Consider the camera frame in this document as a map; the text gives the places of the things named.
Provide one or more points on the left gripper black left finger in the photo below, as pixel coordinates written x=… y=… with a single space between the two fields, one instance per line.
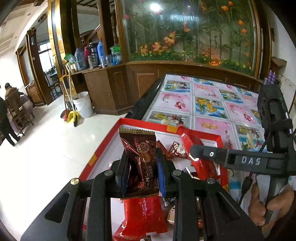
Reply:
x=122 y=174

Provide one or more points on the dark brown chocolate bar packet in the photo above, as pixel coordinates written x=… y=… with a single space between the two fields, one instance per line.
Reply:
x=140 y=147

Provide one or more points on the floral glass display panel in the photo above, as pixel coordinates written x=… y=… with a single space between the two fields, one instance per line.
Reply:
x=217 y=33

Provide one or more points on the right hand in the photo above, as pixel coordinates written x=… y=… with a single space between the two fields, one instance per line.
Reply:
x=257 y=209

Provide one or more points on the standing person in black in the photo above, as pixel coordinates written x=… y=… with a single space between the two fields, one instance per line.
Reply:
x=5 y=126

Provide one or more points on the yellow dustpan and broom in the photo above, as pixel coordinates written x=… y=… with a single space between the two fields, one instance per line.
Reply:
x=73 y=114

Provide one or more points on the white plastic bucket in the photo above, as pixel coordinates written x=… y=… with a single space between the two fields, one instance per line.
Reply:
x=83 y=105

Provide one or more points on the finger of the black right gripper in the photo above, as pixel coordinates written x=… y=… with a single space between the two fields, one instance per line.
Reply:
x=201 y=152

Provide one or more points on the red white patterned snack packet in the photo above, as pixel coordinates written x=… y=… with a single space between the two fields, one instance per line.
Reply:
x=178 y=150

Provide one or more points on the large red wafer packet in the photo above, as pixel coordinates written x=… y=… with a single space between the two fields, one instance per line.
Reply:
x=143 y=217

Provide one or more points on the blue thermos bottle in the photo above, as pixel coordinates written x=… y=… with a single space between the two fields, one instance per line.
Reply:
x=101 y=54

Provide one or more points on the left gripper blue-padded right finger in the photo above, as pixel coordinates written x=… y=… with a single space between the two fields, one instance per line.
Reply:
x=163 y=172

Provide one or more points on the small red wafer packet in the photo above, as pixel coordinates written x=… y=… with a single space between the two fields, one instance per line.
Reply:
x=204 y=168

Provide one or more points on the black silver kettle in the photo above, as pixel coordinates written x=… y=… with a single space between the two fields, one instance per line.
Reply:
x=94 y=53

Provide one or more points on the red shallow gift box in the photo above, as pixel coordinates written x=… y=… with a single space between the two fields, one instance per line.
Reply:
x=111 y=149

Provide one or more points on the wooden chair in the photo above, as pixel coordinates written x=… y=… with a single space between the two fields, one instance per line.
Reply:
x=20 y=118

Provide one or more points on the grey water jug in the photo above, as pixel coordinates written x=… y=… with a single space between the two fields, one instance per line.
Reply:
x=80 y=59

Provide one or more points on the seated person in brown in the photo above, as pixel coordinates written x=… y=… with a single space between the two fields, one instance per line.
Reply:
x=12 y=96

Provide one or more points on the floral plastic tablecloth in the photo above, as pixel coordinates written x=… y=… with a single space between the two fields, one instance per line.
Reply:
x=209 y=106

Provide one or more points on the purple spray cans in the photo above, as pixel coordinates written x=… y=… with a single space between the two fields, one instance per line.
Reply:
x=271 y=77

